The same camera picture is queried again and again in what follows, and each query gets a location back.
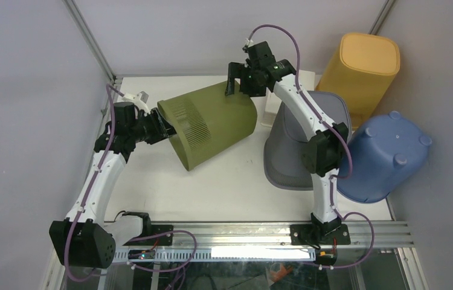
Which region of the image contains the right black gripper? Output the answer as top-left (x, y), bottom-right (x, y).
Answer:
top-left (224, 62), bottom-right (265, 98)

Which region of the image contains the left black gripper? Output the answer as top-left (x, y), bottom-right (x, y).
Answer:
top-left (129, 108), bottom-right (178, 145)

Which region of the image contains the olive green waste bin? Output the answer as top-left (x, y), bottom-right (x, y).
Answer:
top-left (157, 82), bottom-right (257, 171)

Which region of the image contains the white perforated plastic tray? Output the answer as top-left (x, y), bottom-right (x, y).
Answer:
top-left (260, 70), bottom-right (317, 127)

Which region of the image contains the grey mesh waste bin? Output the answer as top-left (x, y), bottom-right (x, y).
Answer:
top-left (263, 91), bottom-right (352, 191)

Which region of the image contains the yellow slatted waste bin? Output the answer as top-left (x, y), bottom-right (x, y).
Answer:
top-left (316, 33), bottom-right (400, 129)

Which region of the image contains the blue plastic bucket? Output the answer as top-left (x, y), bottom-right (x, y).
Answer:
top-left (337, 111), bottom-right (432, 204)

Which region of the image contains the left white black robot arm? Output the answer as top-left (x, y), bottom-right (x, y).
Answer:
top-left (49, 101), bottom-right (176, 269)

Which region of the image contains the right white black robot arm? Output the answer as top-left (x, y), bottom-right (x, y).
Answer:
top-left (225, 40), bottom-right (349, 245)

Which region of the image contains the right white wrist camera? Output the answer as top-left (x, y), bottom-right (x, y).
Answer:
top-left (242, 39), bottom-right (254, 53)

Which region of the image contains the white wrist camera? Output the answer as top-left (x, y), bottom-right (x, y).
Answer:
top-left (242, 39), bottom-right (254, 53)
top-left (121, 91), bottom-right (151, 115)

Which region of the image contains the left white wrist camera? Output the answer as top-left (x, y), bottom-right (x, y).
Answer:
top-left (121, 91), bottom-right (151, 115)

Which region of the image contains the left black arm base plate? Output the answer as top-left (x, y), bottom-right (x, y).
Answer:
top-left (124, 224), bottom-right (174, 247)

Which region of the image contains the white slotted cable duct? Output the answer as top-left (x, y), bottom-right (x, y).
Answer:
top-left (113, 246), bottom-right (315, 263)

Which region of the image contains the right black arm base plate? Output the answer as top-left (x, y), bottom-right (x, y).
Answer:
top-left (289, 224), bottom-right (351, 246)

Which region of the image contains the aluminium mounting rail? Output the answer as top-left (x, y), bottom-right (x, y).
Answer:
top-left (126, 221), bottom-right (414, 249)

